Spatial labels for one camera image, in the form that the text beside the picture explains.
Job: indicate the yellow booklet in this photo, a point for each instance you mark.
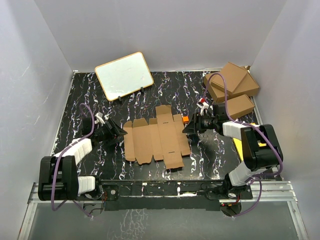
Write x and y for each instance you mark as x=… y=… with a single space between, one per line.
x=238 y=145

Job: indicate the whiteboard with orange frame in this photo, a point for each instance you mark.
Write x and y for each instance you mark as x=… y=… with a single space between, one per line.
x=124 y=76

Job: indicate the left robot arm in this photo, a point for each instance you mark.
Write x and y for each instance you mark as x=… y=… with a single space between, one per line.
x=59 y=172

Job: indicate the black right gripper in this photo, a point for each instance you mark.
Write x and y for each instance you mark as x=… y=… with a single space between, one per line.
x=196 y=120

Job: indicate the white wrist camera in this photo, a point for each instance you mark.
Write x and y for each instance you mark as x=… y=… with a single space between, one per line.
x=99 y=118
x=203 y=105

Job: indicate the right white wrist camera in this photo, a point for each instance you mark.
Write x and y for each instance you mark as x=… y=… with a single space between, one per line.
x=203 y=105

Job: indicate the small orange cube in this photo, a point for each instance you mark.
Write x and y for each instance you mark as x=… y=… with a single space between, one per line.
x=185 y=119

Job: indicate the aluminium rail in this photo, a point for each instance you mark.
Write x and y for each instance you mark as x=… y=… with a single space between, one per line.
x=268 y=191

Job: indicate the black base frame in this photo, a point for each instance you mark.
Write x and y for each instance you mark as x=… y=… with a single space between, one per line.
x=202 y=203

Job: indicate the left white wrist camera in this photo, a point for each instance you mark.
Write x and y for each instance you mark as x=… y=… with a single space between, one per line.
x=99 y=118

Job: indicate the cardboard box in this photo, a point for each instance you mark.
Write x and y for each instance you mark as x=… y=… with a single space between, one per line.
x=248 y=87
x=233 y=75
x=158 y=139
x=239 y=106

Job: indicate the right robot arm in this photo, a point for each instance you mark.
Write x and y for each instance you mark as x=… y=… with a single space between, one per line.
x=261 y=151

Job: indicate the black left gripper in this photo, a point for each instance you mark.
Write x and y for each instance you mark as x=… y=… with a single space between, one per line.
x=112 y=133

